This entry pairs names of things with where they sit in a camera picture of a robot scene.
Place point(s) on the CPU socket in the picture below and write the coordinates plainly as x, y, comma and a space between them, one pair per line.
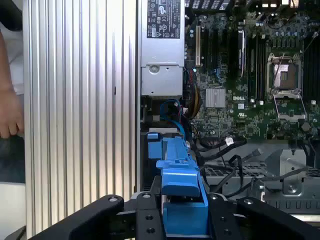
285, 75

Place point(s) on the metal socket cover frame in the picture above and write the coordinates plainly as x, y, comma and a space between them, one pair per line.
291, 116

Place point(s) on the green Dell motherboard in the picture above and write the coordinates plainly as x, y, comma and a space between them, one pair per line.
225, 120

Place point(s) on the black expansion slot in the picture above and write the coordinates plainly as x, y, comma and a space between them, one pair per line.
204, 45
215, 47

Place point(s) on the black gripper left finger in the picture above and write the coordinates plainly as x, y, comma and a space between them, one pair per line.
147, 217

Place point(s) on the white expansion slot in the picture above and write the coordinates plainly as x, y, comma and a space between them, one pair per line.
198, 45

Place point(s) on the silver ribbed chipset heatsink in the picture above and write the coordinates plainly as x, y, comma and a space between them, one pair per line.
215, 97

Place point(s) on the silver power supply unit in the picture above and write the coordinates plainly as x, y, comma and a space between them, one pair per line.
160, 55

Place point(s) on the black RAM slot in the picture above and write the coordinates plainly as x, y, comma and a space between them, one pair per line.
252, 70
261, 70
316, 72
307, 72

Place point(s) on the dark grey PC case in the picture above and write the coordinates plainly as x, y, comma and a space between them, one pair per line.
138, 50

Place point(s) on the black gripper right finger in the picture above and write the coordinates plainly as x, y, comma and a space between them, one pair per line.
262, 215

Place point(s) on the person's bare hand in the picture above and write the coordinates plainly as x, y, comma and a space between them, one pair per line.
10, 112

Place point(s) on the grey metal drive cage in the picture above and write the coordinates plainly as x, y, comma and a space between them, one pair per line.
290, 160

